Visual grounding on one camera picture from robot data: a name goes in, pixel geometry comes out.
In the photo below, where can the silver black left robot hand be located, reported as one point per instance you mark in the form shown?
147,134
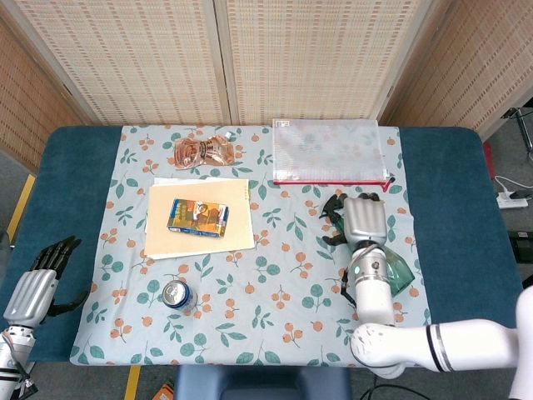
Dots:
29,291

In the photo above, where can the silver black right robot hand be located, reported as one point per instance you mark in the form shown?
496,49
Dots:
366,221

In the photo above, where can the green spray bottle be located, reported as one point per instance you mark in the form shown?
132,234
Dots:
397,271

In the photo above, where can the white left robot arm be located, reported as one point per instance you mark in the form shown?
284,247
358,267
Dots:
12,346

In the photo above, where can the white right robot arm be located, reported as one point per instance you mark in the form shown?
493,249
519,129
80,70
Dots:
375,300

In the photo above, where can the clear mesh zip pouch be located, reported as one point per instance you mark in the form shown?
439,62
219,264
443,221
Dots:
329,154

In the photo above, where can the beige paper folder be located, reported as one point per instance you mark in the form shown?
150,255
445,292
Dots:
235,235

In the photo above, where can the floral fruit print tablecloth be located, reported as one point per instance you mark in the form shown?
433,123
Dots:
258,300

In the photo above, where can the white power strip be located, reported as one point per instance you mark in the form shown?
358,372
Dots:
512,202

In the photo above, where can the blue white milk can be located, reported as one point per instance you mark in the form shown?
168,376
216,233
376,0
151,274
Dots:
177,293

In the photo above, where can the black box device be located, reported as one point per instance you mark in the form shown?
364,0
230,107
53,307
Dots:
524,246

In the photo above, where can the orange packet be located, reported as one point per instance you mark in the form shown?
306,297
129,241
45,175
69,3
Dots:
165,392

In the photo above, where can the blue orange carton box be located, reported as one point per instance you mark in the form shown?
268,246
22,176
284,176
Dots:
195,216

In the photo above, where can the brown snack pouch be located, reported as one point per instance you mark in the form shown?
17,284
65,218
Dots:
204,152

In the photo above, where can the blue padded chair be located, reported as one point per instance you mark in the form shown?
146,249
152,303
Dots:
262,383

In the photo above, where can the woven bamboo folding screen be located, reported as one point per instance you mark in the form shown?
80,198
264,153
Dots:
145,62

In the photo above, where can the metal stand frame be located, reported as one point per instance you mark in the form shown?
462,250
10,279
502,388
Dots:
522,121

